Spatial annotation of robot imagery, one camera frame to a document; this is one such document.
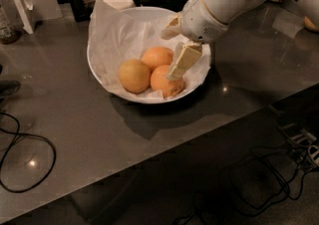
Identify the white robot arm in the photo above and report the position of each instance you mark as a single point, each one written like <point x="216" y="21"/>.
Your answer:
<point x="225" y="11"/>

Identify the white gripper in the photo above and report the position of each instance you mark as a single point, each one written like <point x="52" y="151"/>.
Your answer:
<point x="200" y="22"/>

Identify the white paper liner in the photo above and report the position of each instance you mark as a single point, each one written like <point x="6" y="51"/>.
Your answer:
<point x="116" y="40"/>

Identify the orange fruit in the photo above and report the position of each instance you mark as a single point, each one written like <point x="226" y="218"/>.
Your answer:
<point x="159" y="82"/>
<point x="134" y="75"/>
<point x="157" y="56"/>

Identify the white power strip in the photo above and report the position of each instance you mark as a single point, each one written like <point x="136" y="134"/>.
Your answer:
<point x="303" y="141"/>

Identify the white lid behind bowl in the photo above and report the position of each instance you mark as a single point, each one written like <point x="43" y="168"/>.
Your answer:
<point x="121" y="4"/>

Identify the orange fruit back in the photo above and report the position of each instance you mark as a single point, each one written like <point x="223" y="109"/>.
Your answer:
<point x="157" y="56"/>

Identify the white round bowl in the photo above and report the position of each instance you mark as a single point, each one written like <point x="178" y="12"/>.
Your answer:
<point x="99" y="66"/>

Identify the white board leaning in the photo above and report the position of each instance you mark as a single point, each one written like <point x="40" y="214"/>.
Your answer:
<point x="25" y="10"/>

